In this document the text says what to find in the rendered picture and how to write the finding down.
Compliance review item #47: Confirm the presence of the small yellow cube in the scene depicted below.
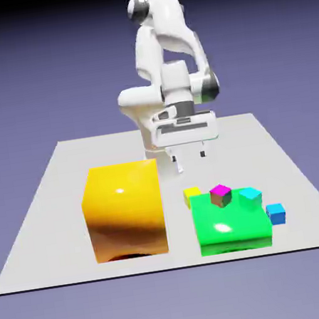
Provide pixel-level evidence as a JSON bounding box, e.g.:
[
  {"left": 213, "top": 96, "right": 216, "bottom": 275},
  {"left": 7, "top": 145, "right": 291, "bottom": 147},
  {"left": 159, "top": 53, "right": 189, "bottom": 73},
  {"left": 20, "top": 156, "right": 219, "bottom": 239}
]
[{"left": 183, "top": 186, "right": 204, "bottom": 210}]

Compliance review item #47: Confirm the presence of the large green box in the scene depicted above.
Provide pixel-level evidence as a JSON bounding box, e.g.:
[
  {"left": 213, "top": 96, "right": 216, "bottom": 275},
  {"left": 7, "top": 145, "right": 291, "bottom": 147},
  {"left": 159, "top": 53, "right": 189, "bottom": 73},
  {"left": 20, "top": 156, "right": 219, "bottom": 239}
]
[{"left": 188, "top": 184, "right": 276, "bottom": 258}]

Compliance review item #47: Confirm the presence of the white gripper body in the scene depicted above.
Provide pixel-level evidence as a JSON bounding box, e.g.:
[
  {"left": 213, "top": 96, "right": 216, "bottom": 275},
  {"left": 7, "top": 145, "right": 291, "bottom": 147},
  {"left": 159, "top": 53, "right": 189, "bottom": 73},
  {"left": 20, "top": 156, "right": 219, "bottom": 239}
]
[{"left": 149, "top": 109, "right": 221, "bottom": 150}]

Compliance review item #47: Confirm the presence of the small cyan cube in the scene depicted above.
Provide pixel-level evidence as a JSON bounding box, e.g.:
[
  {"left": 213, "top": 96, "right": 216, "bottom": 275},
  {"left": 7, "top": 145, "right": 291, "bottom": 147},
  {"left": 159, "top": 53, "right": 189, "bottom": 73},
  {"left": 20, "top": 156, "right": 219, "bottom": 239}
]
[{"left": 236, "top": 184, "right": 265, "bottom": 214}]

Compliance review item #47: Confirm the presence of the small magenta cube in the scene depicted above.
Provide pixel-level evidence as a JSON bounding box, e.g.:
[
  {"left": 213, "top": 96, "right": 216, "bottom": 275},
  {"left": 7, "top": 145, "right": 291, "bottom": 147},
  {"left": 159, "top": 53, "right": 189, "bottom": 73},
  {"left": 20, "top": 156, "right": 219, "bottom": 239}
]
[{"left": 208, "top": 182, "right": 234, "bottom": 210}]

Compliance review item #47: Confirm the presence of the large orange box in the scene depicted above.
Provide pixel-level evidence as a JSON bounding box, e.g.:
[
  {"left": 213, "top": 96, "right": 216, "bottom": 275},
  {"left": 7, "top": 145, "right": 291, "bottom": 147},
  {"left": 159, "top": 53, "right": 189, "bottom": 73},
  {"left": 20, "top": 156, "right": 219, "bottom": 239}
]
[{"left": 75, "top": 158, "right": 172, "bottom": 266}]

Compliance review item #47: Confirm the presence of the small blue cube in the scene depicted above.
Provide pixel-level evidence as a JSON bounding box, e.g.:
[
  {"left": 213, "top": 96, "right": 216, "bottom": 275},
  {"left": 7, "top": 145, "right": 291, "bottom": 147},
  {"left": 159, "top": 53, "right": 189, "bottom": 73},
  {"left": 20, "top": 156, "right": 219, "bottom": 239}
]
[{"left": 264, "top": 202, "right": 288, "bottom": 227}]

